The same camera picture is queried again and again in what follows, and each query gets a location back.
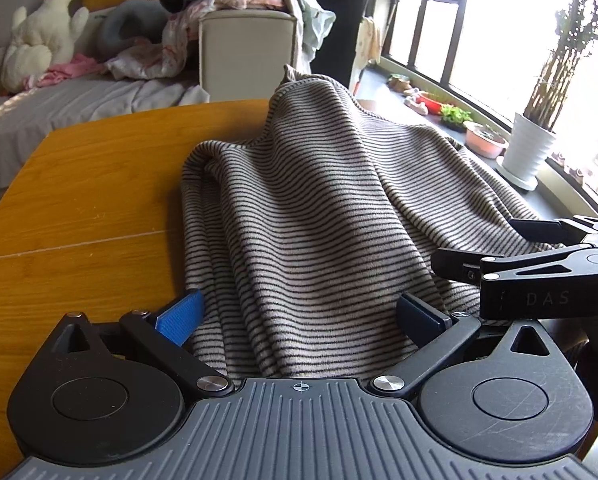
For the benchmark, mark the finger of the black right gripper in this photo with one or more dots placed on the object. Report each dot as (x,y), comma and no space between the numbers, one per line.
(566,231)
(459,266)

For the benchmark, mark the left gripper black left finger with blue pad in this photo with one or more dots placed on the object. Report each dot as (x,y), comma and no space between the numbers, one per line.
(157,339)

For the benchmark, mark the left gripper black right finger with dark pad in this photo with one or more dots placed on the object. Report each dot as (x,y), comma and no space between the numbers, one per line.
(441,341)

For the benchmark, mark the grey striped knit garment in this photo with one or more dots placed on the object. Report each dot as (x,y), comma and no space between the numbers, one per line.
(303,239)

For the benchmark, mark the white ribbed plant pot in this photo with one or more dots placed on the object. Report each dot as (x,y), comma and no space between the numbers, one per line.
(529,146)

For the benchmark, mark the pink bowl planter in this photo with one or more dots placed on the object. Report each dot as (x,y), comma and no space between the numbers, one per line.
(483,141)

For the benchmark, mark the small green plant tray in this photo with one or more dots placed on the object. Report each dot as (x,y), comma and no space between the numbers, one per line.
(454,117)

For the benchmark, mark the red small pot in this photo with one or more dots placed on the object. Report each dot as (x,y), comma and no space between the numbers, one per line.
(432,102)

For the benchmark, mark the tall bamboo plant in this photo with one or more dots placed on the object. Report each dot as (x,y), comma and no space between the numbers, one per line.
(576,30)

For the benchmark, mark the floral white blanket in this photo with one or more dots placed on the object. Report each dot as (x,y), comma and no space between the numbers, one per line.
(154,61)

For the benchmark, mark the pink cloth on sofa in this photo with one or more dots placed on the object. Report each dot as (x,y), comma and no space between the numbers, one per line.
(80,66)

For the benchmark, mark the beige sofa with grey sheet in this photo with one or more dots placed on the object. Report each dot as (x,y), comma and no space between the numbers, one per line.
(241,56)

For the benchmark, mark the grey neck pillow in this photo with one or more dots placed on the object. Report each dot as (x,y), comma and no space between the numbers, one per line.
(132,22)

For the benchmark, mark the white plush duck toy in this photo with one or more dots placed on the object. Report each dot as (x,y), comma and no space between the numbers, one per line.
(39,40)

